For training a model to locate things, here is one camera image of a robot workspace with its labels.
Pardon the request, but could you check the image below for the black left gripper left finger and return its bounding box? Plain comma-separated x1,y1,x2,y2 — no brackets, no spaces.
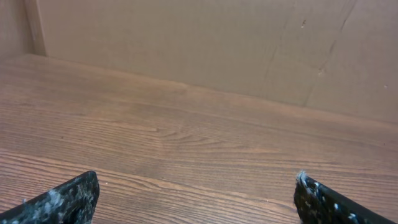
1,170,100,224

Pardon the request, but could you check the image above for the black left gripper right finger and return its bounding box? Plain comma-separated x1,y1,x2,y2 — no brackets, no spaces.
294,170,394,224

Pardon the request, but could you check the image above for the cardboard back wall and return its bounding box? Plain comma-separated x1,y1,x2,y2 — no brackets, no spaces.
1,0,397,123

